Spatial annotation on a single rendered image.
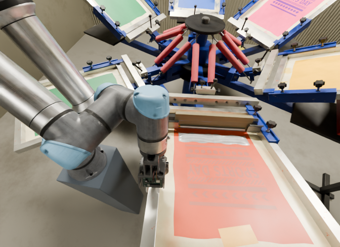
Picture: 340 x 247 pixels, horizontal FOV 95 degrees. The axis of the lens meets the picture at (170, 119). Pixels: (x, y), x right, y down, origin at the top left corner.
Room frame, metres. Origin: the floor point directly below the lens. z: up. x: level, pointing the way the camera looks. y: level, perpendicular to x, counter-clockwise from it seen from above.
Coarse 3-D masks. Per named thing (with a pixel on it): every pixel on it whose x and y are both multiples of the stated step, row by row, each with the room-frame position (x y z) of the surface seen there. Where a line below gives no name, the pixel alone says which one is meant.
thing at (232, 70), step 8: (168, 40) 1.51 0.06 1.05; (176, 48) 1.44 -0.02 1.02; (224, 56) 1.44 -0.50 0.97; (160, 64) 1.16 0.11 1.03; (176, 64) 1.18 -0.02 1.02; (200, 64) 1.21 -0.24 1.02; (216, 64) 1.22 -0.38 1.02; (168, 72) 1.06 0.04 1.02; (200, 72) 1.09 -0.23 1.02; (216, 72) 1.18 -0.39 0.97; (224, 72) 1.15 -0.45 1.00; (232, 72) 1.08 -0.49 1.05; (168, 80) 1.06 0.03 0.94; (224, 80) 1.09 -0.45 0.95
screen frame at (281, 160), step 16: (208, 112) 0.62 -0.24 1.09; (224, 112) 0.62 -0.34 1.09; (240, 112) 0.62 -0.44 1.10; (272, 144) 0.36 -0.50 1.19; (288, 160) 0.27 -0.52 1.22; (288, 176) 0.20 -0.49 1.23; (304, 192) 0.13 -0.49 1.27; (320, 208) 0.08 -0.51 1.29; (144, 224) 0.01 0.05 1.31; (320, 224) 0.04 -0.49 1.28; (336, 224) 0.04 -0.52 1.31; (144, 240) -0.03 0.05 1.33; (336, 240) 0.00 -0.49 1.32
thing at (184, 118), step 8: (176, 112) 0.50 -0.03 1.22; (184, 112) 0.50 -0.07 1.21; (192, 112) 0.51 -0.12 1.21; (200, 112) 0.51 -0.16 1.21; (184, 120) 0.47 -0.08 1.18; (192, 120) 0.48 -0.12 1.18; (200, 120) 0.48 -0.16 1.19; (208, 120) 0.48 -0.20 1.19; (216, 120) 0.48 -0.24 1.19; (224, 120) 0.48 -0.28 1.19; (232, 120) 0.48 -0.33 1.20; (240, 120) 0.48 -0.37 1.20; (248, 120) 0.49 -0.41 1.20
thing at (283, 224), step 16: (224, 144) 0.36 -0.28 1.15; (256, 160) 0.28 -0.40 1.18; (272, 176) 0.20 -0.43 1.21; (272, 192) 0.13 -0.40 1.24; (288, 208) 0.08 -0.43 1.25; (240, 224) 0.03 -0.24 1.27; (256, 224) 0.03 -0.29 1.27; (272, 224) 0.03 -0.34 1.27; (288, 224) 0.04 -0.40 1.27; (272, 240) -0.01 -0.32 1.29; (288, 240) -0.01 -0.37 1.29; (304, 240) 0.00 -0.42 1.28
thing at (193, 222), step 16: (176, 128) 0.46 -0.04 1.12; (176, 144) 0.34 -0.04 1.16; (208, 144) 0.36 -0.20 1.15; (176, 160) 0.25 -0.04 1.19; (176, 176) 0.18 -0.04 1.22; (176, 192) 0.11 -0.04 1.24; (176, 208) 0.06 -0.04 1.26; (192, 208) 0.06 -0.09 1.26; (208, 208) 0.07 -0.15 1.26; (224, 208) 0.07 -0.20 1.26; (176, 224) 0.02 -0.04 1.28; (192, 224) 0.02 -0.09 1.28; (208, 224) 0.02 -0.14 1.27; (224, 224) 0.02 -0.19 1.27
